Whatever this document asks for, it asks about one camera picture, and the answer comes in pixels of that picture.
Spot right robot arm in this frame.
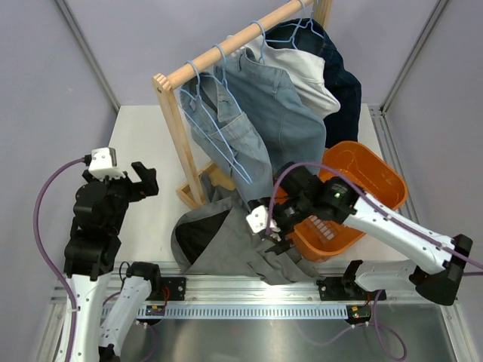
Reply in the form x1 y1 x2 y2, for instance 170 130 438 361
260 162 476 306

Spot blue hanger of denim shirt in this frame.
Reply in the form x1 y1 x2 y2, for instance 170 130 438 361
214 44 242 112

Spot light blue denim shirt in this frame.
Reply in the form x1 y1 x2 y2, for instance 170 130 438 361
180 72 273 204

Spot dark navy jeans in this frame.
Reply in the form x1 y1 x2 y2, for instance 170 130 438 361
265 17 363 148

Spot blue hanger of white garment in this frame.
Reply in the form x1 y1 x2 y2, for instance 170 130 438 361
251 20 266 64

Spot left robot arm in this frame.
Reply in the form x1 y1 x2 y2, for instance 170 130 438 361
55 162 163 361

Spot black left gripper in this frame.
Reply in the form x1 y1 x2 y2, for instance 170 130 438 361
85 161 158 233

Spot grey pleated skirt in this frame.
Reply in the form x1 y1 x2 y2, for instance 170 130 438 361
171 172 322 285

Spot blue hanger of jeans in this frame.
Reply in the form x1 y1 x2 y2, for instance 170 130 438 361
266 10 325 54

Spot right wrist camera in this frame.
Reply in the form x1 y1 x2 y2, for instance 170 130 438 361
246 205 281 242

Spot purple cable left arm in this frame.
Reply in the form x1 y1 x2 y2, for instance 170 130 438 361
32 158 91 362

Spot light blue denim skirt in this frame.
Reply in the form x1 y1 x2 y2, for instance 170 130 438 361
214 48 326 170

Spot blue wire hanger with skirt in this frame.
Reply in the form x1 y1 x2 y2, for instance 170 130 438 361
180 60 253 185

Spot orange plastic basket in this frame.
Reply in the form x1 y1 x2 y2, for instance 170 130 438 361
289 141 408 262

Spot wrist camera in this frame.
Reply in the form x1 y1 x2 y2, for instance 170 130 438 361
85 147 126 181
246 205 281 242

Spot wooden clothes rack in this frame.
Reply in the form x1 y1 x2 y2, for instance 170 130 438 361
152 0 334 210

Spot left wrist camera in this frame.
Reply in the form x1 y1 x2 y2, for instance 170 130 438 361
85 147 126 181

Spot white garment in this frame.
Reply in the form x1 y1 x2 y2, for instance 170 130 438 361
229 40 341 118

